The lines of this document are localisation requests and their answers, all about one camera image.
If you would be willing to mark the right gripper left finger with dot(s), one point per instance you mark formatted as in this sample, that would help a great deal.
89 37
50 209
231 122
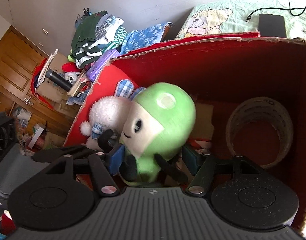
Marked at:
103 167

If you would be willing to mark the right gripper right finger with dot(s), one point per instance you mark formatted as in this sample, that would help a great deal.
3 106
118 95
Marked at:
201 167

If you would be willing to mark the white bear plush blue bow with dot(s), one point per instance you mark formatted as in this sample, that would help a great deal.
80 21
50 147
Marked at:
107 117

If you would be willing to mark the green mushroom cap plush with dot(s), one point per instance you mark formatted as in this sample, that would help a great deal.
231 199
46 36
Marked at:
159 123

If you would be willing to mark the brown tape roll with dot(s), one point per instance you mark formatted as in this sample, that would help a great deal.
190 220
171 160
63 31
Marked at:
260 129

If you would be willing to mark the red cardboard box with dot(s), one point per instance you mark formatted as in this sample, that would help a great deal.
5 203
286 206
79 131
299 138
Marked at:
225 71

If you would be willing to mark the stack of books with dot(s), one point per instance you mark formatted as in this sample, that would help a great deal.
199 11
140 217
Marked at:
81 81

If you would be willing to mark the brown cardboard box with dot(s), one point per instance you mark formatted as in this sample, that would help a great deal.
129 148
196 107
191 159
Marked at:
48 89

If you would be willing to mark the red hat santa plush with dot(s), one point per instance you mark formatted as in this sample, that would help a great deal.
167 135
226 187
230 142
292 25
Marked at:
71 72

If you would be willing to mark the black cylinder bottle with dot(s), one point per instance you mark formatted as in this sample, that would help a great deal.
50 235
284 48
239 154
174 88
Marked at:
58 80

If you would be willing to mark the green frog plush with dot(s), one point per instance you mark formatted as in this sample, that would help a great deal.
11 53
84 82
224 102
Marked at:
71 59

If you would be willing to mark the pile of folded clothes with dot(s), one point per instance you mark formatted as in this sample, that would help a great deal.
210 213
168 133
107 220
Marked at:
95 34

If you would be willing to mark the wooden door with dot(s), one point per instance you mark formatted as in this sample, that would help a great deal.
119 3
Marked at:
18 59

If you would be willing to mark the cartoon bear bed sheet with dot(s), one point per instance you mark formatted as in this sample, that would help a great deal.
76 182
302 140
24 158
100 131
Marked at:
237 17

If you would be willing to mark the black smartphone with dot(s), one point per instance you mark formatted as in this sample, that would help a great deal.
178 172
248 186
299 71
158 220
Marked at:
272 26

